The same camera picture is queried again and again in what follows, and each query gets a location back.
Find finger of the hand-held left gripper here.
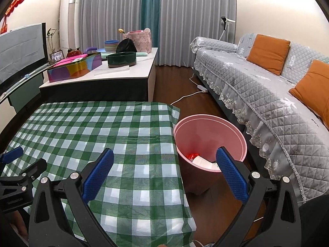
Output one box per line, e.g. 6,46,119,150
0,146,24,165
5,158,48,188

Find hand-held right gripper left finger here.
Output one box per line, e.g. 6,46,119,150
28,148,115,247

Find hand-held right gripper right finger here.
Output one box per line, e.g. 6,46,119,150
214,146,302,247

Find white paper bag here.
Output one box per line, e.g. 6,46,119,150
191,156,219,171

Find pink plastic bin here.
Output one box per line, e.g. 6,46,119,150
173,114,248,195

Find green checked tablecloth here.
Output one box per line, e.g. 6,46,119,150
0,101,197,247

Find white pole with blue ball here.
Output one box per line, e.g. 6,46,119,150
0,65,48,101

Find sofa with grey quilted cover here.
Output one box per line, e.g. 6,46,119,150
190,33,329,202

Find covered television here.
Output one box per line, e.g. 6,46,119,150
0,23,48,93

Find white top coffee table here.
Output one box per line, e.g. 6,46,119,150
38,48,158,102

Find colourful tin box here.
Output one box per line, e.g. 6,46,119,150
47,52,102,83

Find dark green oval basin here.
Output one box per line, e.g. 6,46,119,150
107,52,137,68

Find orange cushion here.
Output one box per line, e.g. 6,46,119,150
288,60,329,130
246,34,291,76

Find red brown teapot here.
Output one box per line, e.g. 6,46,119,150
66,48,83,58

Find bamboo plant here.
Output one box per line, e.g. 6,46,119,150
46,28,57,53

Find stack of coloured bowls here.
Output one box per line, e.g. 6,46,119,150
104,40,120,52

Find black hat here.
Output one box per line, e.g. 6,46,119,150
116,38,138,54

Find pink quilted basket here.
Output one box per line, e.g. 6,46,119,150
122,29,152,54

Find white tower air conditioner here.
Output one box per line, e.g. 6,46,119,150
60,0,81,54

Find white floor lamp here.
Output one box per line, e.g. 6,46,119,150
220,17,236,42

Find grey curtain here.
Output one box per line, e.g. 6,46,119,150
77,0,144,47
157,0,237,67

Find teal curtain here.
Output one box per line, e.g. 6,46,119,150
140,0,161,50

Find white power strip with cable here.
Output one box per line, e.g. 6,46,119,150
170,72,206,106

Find photo frame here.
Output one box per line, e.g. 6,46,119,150
49,50,64,61

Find red wall decoration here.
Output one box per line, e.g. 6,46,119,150
0,0,26,34

